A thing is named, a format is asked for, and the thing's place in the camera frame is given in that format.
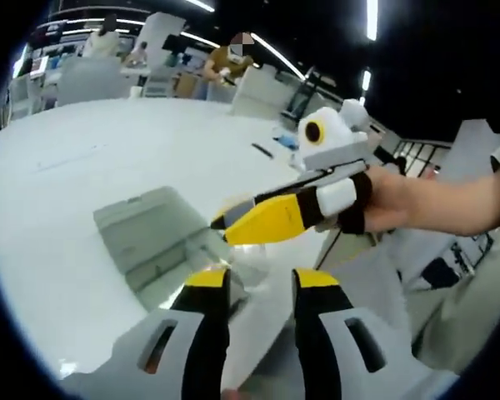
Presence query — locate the grey mesh office chair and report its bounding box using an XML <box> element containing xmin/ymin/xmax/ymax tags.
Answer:
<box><xmin>228</xmin><ymin>231</ymin><xmax>416</xmax><ymax>391</ymax></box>

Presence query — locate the person's right hand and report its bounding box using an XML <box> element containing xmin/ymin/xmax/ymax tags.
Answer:
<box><xmin>362</xmin><ymin>171</ymin><xmax>414</xmax><ymax>234</ymax></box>

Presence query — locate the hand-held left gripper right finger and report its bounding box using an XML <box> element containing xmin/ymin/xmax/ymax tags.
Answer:
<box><xmin>292</xmin><ymin>268</ymin><xmax>462</xmax><ymax>400</ymax></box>

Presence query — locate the grey chair back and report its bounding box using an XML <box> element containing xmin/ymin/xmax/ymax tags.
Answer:
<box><xmin>56</xmin><ymin>56</ymin><xmax>125</xmax><ymax>106</ymax></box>

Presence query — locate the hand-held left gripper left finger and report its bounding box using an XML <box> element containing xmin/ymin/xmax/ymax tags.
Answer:
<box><xmin>64</xmin><ymin>268</ymin><xmax>233</xmax><ymax>400</ymax></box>

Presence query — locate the white board panel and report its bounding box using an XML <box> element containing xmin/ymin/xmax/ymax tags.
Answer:
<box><xmin>231</xmin><ymin>66</ymin><xmax>306</xmax><ymax>122</ymax></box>

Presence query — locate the black metal stand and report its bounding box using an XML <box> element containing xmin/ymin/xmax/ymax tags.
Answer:
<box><xmin>288</xmin><ymin>65</ymin><xmax>318</xmax><ymax>123</ymax></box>

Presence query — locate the clear plastic compartment box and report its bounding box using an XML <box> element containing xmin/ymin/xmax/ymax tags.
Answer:
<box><xmin>92</xmin><ymin>186</ymin><xmax>276</xmax><ymax>309</ymax></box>

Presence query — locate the black railing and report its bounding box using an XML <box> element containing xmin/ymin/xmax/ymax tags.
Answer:
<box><xmin>393</xmin><ymin>139</ymin><xmax>453</xmax><ymax>178</ymax></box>

